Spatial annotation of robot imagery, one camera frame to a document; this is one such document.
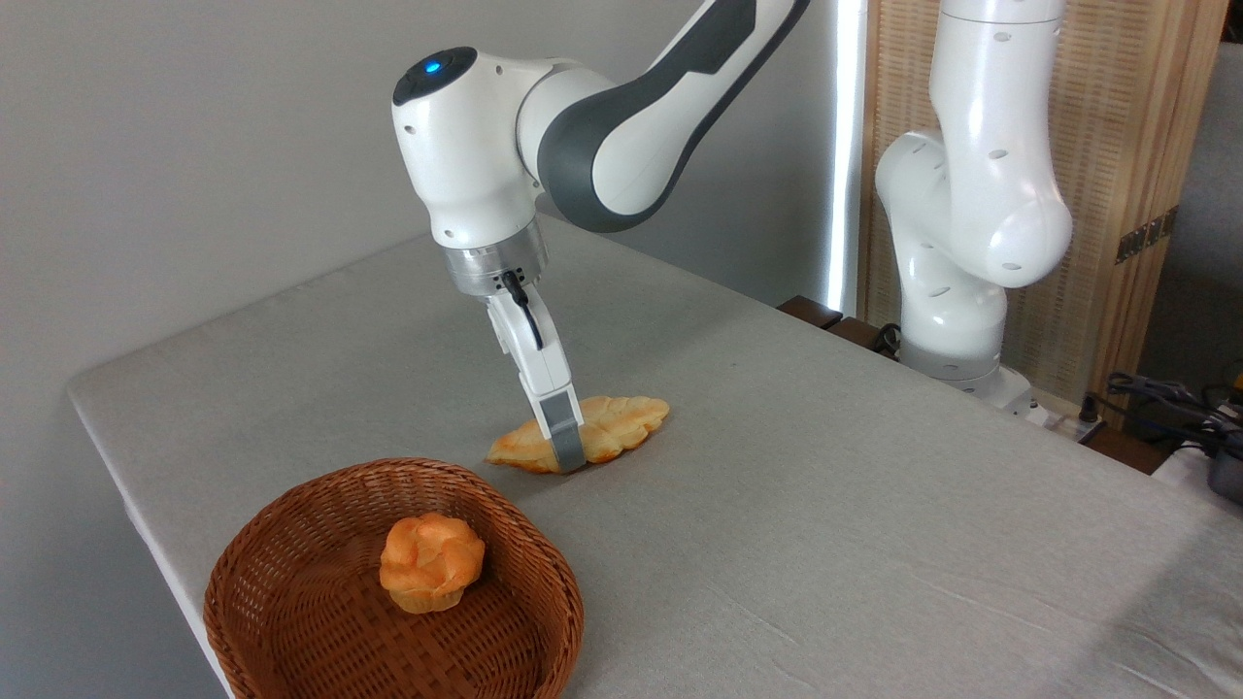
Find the brown wicker basket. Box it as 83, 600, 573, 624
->
202, 457, 586, 699

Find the metal screen hinge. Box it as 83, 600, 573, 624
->
1114, 205, 1181, 266

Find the long braided bread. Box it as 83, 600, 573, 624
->
485, 393, 671, 476

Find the grey tablecloth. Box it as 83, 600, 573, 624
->
65, 216, 1243, 699

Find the wooden folding screen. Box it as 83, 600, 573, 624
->
858, 0, 1230, 430

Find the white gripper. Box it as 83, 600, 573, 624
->
485, 282, 588, 475

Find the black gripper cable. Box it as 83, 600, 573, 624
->
499, 270, 546, 351

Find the dark brown wooden block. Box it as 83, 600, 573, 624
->
776, 294, 845, 332

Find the white power strip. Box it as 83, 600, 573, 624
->
1010, 388, 1108, 445

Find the round orange bread bun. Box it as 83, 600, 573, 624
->
378, 514, 487, 616

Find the black cable bundle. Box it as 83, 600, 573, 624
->
1105, 371, 1243, 449

